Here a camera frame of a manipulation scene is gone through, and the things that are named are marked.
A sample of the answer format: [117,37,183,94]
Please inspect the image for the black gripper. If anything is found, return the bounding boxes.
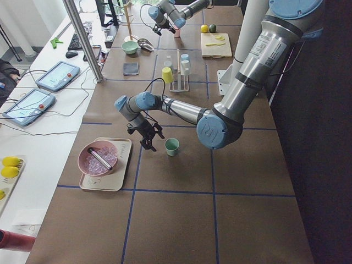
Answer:
[152,18,176,35]
[126,115,164,151]

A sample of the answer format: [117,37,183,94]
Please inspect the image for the pink cup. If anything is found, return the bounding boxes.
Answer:
[174,29,180,38]

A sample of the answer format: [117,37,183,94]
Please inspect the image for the mint green cup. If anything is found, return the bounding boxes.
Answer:
[164,138,180,157]

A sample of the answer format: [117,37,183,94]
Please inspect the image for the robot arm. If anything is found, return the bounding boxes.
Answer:
[148,0,213,36]
[114,1,325,150]

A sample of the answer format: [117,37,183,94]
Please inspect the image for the grey cup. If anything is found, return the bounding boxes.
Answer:
[163,60,174,72]

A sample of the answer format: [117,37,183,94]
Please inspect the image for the light blue cup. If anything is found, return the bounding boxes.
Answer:
[180,53,190,61]

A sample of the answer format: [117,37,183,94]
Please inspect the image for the white cup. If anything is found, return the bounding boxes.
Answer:
[180,60,191,76]

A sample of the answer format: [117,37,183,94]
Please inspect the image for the yellow cup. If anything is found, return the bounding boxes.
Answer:
[162,67,174,84]

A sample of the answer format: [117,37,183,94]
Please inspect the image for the metal scoop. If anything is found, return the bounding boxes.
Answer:
[137,38,154,52]

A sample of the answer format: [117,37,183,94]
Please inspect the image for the mint green bowl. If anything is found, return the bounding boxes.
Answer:
[122,41,139,54]

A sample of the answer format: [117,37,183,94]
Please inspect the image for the yellow lemon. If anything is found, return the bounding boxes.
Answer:
[200,24,209,33]

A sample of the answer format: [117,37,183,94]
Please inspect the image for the green lime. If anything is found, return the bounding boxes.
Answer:
[208,24,217,33]

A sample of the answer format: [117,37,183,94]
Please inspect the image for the grey folded cloth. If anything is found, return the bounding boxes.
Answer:
[123,62,139,76]

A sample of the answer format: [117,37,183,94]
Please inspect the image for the wooden cutting board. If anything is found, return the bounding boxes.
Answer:
[201,33,232,58]

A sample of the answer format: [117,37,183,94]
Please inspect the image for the lemon slice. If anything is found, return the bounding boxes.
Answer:
[215,35,225,41]

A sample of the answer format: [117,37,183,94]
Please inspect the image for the yellow plastic knife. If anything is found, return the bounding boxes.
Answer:
[205,42,226,47]

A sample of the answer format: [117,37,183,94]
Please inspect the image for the beige tray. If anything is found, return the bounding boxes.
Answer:
[79,137,132,191]

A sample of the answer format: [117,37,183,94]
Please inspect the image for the pink bowl with ice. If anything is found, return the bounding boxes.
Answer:
[78,140,118,177]

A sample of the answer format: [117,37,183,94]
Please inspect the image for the black keyboard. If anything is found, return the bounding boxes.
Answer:
[68,33,82,51]

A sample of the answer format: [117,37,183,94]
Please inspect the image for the black computer mouse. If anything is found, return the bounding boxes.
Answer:
[65,51,78,59]

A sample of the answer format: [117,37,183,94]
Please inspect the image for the green plastic clamp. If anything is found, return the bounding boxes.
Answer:
[50,37,63,49]

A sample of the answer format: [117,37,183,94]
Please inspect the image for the teach pendant far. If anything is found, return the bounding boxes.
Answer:
[35,61,80,92]

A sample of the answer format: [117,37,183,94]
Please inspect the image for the teach pendant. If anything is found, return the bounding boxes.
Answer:
[2,89,56,127]
[35,61,80,92]

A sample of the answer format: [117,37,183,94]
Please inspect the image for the teach pendant near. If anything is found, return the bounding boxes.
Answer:
[2,89,56,127]

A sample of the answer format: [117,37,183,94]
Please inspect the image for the lemons on side tray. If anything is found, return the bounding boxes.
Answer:
[1,156,24,200]

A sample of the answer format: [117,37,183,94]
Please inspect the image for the red bottle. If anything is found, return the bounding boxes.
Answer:
[1,229,36,252]

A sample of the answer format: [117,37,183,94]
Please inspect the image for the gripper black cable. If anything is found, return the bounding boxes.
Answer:
[142,78,177,130]
[139,3,160,30]

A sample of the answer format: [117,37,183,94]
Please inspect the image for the white wire cup rack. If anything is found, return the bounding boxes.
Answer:
[169,49,189,92]

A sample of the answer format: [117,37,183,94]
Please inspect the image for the metal tongs black handle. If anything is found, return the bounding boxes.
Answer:
[87,147,113,171]

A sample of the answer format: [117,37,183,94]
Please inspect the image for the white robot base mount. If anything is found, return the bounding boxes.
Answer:
[217,0,269,95]

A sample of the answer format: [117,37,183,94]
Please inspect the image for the aluminium frame post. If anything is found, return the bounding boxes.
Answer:
[63,0,103,83]

